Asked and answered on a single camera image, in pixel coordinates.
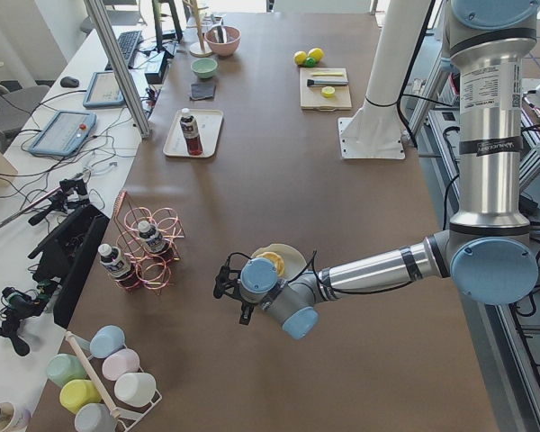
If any whole yellow lemon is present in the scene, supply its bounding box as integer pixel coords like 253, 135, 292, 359
293, 50, 308, 66

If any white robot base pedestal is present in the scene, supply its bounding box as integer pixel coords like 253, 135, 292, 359
338, 0, 434, 160

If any green bowl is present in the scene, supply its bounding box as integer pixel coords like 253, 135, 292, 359
191, 58, 218, 79

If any yellow cup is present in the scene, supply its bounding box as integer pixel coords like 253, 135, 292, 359
59, 379, 102, 414

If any grey folded cloth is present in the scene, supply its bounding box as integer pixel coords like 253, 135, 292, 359
189, 82, 216, 101

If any white cup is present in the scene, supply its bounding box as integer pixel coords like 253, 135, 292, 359
114, 373, 157, 408

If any aluminium frame post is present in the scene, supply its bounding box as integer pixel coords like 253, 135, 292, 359
84, 0, 151, 139

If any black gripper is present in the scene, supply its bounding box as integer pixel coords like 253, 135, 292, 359
213, 258, 254, 326

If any wooden cutting board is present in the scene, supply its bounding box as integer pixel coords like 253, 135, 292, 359
300, 67, 352, 111

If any cream rabbit tray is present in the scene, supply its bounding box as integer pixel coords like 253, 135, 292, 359
163, 109, 223, 158

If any pink cup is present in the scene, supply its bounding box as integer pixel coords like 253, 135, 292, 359
102, 348, 140, 382

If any glazed donut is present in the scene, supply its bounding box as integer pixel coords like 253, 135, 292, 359
256, 251, 285, 277

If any blue cup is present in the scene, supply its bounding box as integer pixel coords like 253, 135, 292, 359
89, 325, 125, 359

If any steel ice scoop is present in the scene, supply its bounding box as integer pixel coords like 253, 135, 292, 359
211, 24, 227, 43

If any wooden mug tree stand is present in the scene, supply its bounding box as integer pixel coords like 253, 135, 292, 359
183, 0, 217, 58

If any dark drink bottle on tray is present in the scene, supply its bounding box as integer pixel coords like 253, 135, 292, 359
179, 108, 203, 156

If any black computer mouse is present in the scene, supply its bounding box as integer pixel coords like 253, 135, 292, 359
59, 76, 80, 88

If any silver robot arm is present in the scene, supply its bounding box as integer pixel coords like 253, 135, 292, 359
213, 1, 540, 339

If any copper wire bottle rack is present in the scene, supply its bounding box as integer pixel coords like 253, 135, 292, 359
112, 190, 185, 295

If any yellow plastic knife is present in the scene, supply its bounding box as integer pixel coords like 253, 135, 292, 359
310, 70, 345, 77

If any black keyboard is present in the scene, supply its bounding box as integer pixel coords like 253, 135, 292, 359
117, 30, 142, 69

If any pink ice bowl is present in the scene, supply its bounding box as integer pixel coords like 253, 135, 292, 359
204, 25, 241, 57

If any green cup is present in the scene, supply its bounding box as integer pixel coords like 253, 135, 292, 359
46, 354, 87, 388

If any bottle in rack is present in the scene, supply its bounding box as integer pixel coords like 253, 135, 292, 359
138, 220, 167, 255
98, 243, 140, 291

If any grey cup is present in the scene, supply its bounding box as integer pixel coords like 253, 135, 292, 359
74, 403, 117, 432

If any white plate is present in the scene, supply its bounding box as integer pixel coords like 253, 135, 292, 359
252, 243, 306, 280

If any blue teach pendant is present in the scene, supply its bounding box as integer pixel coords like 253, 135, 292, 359
28, 111, 97, 157
83, 71, 125, 109

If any steel muddler black tip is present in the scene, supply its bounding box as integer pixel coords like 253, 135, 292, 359
306, 78, 348, 87

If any half lemon slice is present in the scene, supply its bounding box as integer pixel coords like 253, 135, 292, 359
320, 86, 336, 98

